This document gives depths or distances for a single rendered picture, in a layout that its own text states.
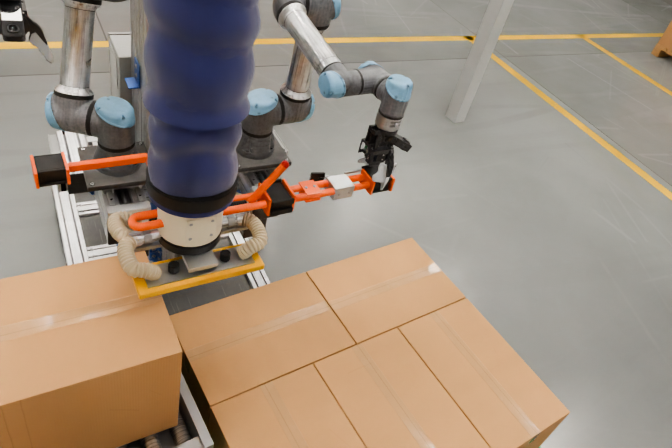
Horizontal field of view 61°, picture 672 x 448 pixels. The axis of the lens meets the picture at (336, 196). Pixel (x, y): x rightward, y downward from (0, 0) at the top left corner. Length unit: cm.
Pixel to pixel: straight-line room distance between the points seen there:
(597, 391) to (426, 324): 126
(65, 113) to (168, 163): 67
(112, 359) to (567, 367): 243
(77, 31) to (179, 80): 77
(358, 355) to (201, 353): 58
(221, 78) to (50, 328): 87
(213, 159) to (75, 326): 64
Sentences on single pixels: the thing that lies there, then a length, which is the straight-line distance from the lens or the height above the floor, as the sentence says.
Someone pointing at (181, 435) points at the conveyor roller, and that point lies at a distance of 197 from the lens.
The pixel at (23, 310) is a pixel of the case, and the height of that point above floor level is 95.
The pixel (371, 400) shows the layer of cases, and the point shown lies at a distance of 213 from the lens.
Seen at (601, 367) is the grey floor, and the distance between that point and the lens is 351.
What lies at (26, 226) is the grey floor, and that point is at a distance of 339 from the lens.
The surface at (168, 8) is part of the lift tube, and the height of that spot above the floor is 185.
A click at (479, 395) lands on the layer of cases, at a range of 230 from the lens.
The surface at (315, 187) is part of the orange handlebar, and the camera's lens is 168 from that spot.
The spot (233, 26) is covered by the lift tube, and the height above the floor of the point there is 183.
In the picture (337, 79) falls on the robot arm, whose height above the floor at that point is 158.
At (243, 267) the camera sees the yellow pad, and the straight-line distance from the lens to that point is 157.
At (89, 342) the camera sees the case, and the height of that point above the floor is 95.
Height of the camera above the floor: 230
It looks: 38 degrees down
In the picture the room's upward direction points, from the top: 15 degrees clockwise
